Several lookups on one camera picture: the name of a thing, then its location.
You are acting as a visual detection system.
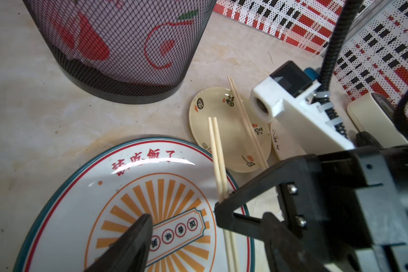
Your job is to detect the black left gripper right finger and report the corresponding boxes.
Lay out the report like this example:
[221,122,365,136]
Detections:
[261,212,330,272]

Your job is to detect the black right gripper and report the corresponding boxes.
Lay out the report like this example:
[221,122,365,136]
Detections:
[214,145,408,272]

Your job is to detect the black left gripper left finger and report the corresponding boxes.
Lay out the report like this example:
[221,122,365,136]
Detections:
[86,214,153,272]

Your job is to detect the bare chopsticks pair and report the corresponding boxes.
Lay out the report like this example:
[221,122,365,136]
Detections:
[227,76,269,170]
[208,117,240,272]

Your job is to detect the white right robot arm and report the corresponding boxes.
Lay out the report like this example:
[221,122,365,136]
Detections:
[215,1,408,272]

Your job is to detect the cream plate with flowers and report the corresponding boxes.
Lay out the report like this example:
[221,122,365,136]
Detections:
[189,87,261,173]

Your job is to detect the white orange patterned plate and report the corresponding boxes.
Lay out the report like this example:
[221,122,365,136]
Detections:
[12,136,256,272]

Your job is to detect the cream plate with black pattern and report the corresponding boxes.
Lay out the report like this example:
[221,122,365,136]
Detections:
[270,119,306,160]

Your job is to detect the black remote control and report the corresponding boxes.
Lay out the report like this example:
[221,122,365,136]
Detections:
[355,131,383,149]

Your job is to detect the white box with green display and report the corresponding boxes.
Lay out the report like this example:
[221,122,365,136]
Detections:
[346,92,408,148]

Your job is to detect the black mesh trash bin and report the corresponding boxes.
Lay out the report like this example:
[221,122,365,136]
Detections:
[25,0,216,104]

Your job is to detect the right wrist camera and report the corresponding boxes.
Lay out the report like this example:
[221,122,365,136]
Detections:
[249,61,355,155]

